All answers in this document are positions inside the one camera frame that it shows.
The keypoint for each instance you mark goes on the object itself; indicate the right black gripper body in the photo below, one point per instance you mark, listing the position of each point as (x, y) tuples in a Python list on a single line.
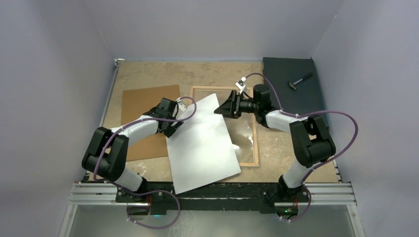
[(243, 105)]

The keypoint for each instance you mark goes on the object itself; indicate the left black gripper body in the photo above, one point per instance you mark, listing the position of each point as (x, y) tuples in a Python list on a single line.
[(170, 128)]

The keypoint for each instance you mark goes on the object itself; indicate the brown cardboard backing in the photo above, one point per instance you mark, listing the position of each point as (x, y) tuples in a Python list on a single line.
[(135, 103)]

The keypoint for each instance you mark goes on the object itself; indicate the printed photo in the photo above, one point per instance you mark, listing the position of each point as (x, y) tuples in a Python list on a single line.
[(200, 152)]

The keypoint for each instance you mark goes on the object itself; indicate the white wooden picture frame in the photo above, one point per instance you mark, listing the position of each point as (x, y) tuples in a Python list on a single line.
[(253, 147)]

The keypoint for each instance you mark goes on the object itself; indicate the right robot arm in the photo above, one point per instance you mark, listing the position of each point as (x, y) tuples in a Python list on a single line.
[(312, 143)]

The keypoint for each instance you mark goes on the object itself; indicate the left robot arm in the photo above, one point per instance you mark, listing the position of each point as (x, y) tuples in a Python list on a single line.
[(107, 151)]

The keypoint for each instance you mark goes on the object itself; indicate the small hammer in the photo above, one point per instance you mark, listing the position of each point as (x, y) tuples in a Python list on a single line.
[(292, 85)]

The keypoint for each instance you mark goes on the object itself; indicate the black foam block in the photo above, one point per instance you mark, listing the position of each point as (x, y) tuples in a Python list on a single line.
[(308, 95)]

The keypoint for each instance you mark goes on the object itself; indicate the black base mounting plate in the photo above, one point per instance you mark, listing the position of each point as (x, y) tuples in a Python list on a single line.
[(266, 198)]

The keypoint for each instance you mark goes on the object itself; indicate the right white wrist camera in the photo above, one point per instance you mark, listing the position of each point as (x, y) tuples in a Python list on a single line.
[(241, 85)]

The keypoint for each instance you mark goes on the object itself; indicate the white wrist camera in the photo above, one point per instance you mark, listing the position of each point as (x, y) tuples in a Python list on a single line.
[(181, 106), (241, 85)]

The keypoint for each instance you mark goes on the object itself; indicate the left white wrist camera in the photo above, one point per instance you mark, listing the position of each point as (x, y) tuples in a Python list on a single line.
[(181, 106)]

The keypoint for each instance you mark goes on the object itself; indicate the aluminium rail frame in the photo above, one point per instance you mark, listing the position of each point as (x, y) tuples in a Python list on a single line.
[(331, 210)]

